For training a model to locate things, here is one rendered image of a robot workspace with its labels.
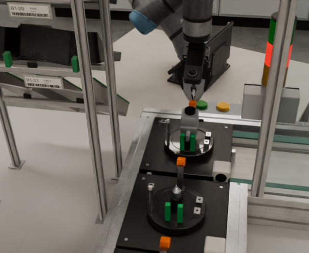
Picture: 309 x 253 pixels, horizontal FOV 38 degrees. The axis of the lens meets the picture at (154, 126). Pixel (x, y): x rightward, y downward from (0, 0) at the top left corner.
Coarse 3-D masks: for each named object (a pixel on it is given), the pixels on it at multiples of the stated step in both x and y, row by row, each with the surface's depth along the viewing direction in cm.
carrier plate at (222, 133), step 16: (160, 128) 134; (208, 128) 134; (224, 128) 133; (160, 144) 128; (224, 144) 127; (144, 160) 123; (160, 160) 122; (176, 160) 122; (208, 160) 122; (224, 160) 122; (176, 176) 119; (192, 176) 118; (208, 176) 117
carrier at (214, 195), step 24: (144, 192) 113; (168, 192) 110; (192, 192) 110; (216, 192) 112; (144, 216) 106; (168, 216) 101; (192, 216) 103; (216, 216) 106; (120, 240) 101; (144, 240) 101; (192, 240) 100; (216, 240) 98
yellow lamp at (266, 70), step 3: (264, 63) 95; (264, 66) 95; (267, 66) 94; (264, 69) 95; (267, 69) 94; (264, 72) 95; (267, 72) 94; (264, 75) 96; (267, 75) 95; (264, 78) 96; (267, 78) 95; (264, 81) 96; (264, 84) 97
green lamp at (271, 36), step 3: (270, 21) 89; (273, 21) 88; (270, 24) 89; (273, 24) 88; (270, 27) 90; (273, 27) 89; (270, 30) 90; (273, 30) 89; (270, 33) 90; (273, 33) 89; (270, 36) 90; (273, 36) 89; (270, 39) 90; (273, 39) 90; (270, 42) 91
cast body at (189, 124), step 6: (186, 108) 120; (192, 108) 120; (186, 114) 119; (192, 114) 119; (198, 114) 121; (186, 120) 119; (192, 120) 119; (198, 120) 124; (186, 126) 120; (192, 126) 120; (180, 132) 121; (186, 132) 120; (192, 132) 120; (186, 138) 119
